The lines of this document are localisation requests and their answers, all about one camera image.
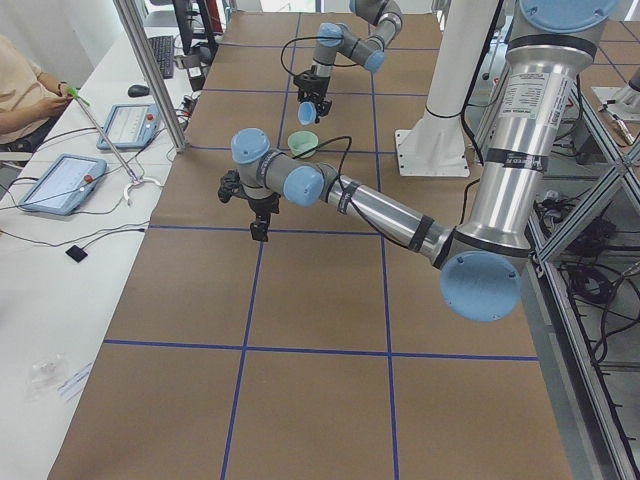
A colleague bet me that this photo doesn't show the aluminium frame post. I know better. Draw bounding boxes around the aluminium frame post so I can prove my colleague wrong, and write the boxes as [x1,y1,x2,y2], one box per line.
[113,0,187,153]

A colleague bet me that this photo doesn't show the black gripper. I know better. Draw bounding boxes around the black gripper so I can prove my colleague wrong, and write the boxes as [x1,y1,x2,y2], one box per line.
[297,75,332,123]
[248,193,280,242]

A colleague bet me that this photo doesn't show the small black square pad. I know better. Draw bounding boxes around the small black square pad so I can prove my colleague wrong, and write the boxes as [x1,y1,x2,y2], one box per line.
[65,245,88,263]

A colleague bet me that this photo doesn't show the brown paper table cover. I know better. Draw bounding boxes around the brown paper table cover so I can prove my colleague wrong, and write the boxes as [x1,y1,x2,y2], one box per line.
[50,13,572,479]

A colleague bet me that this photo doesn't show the black box with label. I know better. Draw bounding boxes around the black box with label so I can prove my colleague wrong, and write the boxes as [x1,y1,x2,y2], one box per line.
[174,54,210,91]

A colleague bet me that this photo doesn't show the litter picker stick tool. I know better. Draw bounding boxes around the litter picker stick tool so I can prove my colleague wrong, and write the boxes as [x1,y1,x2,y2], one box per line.
[67,87,162,205]

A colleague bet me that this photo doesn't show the black keyboard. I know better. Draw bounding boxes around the black keyboard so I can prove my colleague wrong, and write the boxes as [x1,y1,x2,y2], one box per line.
[148,35,174,79]

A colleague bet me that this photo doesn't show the black computer mouse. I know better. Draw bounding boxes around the black computer mouse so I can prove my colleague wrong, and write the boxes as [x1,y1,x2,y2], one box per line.
[127,84,150,98]

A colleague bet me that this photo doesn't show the near blue teach pendant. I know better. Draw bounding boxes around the near blue teach pendant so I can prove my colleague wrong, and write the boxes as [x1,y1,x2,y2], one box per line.
[18,154,107,216]

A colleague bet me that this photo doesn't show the clear plastic bag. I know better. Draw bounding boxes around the clear plastic bag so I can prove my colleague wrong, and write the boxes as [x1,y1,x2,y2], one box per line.
[26,353,68,399]

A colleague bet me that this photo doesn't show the person in beige shirt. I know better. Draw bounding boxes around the person in beige shirt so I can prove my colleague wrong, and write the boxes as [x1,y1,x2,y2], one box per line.
[1,35,72,153]

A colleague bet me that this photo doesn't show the light blue plastic cup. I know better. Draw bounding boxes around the light blue plastic cup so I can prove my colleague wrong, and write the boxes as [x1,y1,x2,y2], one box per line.
[298,101,317,125]

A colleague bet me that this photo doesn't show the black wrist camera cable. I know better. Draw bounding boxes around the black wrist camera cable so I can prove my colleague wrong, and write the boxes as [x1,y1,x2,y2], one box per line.
[314,135,361,211]

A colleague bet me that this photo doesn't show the mint green bowl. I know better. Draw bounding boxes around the mint green bowl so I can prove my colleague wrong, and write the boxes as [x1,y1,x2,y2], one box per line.
[287,130,319,159]

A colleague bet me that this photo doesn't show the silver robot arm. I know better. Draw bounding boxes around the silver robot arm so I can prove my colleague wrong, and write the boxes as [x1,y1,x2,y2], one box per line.
[217,1,616,322]
[294,0,403,125]

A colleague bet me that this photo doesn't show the blue teach pendant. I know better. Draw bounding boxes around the blue teach pendant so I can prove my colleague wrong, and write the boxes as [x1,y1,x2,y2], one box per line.
[103,104,161,150]
[18,154,107,216]

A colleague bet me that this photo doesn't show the far blue teach pendant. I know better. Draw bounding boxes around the far blue teach pendant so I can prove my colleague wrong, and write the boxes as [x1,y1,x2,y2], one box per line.
[103,104,161,150]

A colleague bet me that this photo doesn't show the black computer monitor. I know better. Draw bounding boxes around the black computer monitor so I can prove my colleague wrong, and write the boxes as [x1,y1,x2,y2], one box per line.
[172,0,218,64]

